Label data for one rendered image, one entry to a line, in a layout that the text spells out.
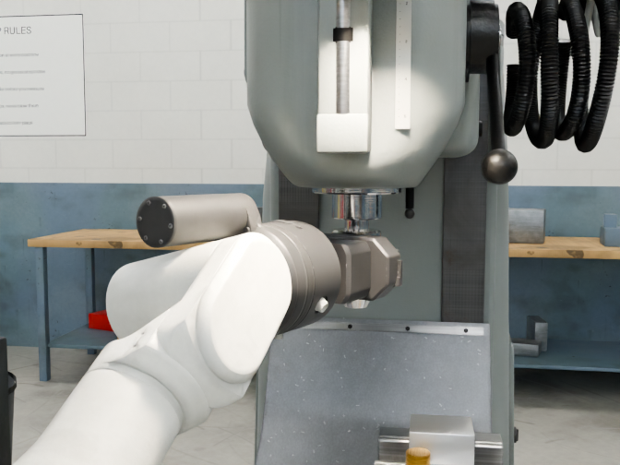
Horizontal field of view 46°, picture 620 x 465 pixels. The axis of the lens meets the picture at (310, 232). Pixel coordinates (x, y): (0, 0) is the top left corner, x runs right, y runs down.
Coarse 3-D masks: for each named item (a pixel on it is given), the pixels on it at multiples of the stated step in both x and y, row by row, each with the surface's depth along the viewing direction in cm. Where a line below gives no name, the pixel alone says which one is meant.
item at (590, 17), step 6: (588, 0) 89; (588, 6) 89; (594, 6) 92; (588, 12) 90; (594, 12) 92; (588, 18) 90; (594, 18) 93; (588, 24) 90; (594, 24) 93; (588, 30) 91; (594, 30) 94
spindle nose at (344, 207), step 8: (336, 200) 69; (344, 200) 68; (352, 200) 68; (360, 200) 68; (368, 200) 68; (376, 200) 68; (336, 208) 69; (344, 208) 68; (352, 208) 68; (360, 208) 68; (368, 208) 68; (376, 208) 68; (336, 216) 69; (344, 216) 68; (352, 216) 68; (360, 216) 68; (368, 216) 68; (376, 216) 68
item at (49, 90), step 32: (0, 32) 520; (32, 32) 516; (64, 32) 512; (0, 64) 522; (32, 64) 518; (64, 64) 514; (0, 96) 524; (32, 96) 520; (64, 96) 516; (0, 128) 526; (32, 128) 522; (64, 128) 519
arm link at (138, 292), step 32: (160, 224) 48; (192, 224) 49; (224, 224) 52; (256, 224) 55; (160, 256) 51; (192, 256) 48; (288, 256) 53; (128, 288) 50; (160, 288) 49; (128, 320) 50; (288, 320) 54
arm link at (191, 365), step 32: (224, 256) 46; (256, 256) 47; (192, 288) 44; (224, 288) 44; (256, 288) 47; (288, 288) 50; (160, 320) 43; (192, 320) 42; (224, 320) 43; (256, 320) 46; (128, 352) 42; (160, 352) 41; (192, 352) 42; (224, 352) 43; (256, 352) 45; (160, 384) 42; (192, 384) 42; (224, 384) 43; (192, 416) 43
